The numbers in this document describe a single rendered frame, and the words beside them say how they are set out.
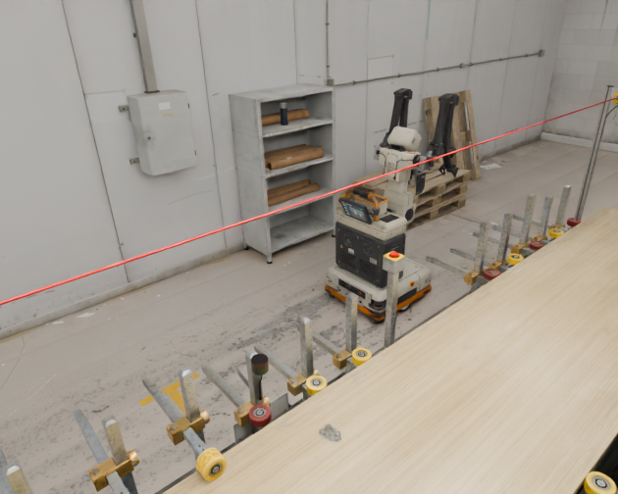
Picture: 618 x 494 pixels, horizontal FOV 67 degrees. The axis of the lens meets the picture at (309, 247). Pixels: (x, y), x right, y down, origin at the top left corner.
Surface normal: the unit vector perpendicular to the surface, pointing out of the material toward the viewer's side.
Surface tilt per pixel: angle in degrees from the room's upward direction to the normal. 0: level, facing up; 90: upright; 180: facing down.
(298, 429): 0
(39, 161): 90
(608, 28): 90
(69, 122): 90
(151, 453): 0
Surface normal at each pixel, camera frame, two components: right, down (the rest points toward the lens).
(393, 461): -0.03, -0.89
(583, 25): -0.76, 0.31
